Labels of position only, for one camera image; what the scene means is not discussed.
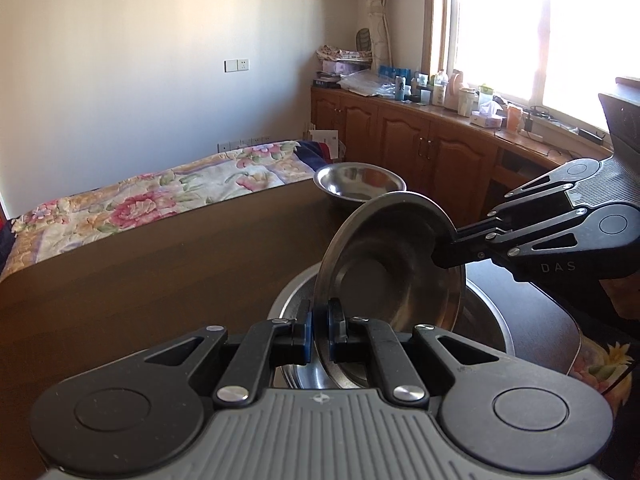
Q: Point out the lavender box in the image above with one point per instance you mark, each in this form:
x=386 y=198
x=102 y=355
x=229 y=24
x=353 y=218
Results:
x=342 y=67

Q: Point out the pink container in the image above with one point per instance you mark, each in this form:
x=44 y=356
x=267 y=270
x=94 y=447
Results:
x=455 y=91

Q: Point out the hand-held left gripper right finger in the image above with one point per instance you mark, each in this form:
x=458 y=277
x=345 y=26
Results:
x=336 y=332

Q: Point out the wooden cabinet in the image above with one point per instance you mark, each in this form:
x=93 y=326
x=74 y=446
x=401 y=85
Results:
x=400 y=135

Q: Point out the wall outlet row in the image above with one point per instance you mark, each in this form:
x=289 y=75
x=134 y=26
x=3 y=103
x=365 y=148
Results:
x=245 y=143

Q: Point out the white wall socket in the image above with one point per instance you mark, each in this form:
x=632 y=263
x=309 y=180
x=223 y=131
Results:
x=243 y=65

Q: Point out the shallow steel bowl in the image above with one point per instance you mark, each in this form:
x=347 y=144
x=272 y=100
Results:
x=390 y=280

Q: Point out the row of blue bottles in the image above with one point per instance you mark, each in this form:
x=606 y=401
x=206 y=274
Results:
x=395 y=72

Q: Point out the cream jar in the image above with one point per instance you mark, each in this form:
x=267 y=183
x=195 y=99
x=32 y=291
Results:
x=467 y=102

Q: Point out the large steel bowl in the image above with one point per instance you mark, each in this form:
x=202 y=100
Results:
x=480 y=320

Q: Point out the woven hand fan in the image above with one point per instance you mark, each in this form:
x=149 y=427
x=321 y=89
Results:
x=364 y=40

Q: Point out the dark blue cloth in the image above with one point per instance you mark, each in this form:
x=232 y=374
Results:
x=6 y=227
x=312 y=155

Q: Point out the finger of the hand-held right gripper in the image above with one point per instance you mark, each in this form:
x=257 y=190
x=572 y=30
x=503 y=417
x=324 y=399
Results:
x=540 y=182
x=460 y=252

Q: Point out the white wall switch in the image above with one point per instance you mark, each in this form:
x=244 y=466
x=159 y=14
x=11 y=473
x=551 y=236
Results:
x=231 y=65

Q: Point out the floral blanket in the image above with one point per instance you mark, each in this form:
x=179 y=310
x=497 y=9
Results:
x=150 y=200

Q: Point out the stack of books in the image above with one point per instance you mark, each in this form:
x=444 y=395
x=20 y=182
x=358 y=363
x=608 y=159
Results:
x=325 y=82

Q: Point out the window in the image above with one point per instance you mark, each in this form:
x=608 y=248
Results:
x=525 y=30

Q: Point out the blue white can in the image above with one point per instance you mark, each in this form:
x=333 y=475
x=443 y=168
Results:
x=399 y=89

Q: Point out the tissue box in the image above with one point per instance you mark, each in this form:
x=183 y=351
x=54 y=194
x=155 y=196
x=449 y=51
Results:
x=487 y=119

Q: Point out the orange cup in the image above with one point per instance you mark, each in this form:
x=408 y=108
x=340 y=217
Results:
x=515 y=119

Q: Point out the patterned curtain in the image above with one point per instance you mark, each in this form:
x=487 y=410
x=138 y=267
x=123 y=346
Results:
x=377 y=10

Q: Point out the green lid container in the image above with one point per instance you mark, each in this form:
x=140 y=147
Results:
x=486 y=96

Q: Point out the white paper bag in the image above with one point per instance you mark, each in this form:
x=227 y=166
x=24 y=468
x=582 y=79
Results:
x=324 y=142

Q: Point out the floral fabric pile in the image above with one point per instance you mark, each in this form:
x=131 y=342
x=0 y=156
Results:
x=340 y=53

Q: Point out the person's floral clothing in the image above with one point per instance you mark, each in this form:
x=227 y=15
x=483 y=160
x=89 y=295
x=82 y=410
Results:
x=607 y=365

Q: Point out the clear plastic bags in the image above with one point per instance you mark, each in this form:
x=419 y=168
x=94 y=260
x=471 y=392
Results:
x=365 y=84

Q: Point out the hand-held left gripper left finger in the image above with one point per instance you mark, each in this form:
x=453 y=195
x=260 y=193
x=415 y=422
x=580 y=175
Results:
x=309 y=325

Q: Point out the deep steel bowl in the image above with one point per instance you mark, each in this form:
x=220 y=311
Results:
x=350 y=180

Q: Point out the white plastic bottle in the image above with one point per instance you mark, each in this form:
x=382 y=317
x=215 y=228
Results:
x=439 y=92

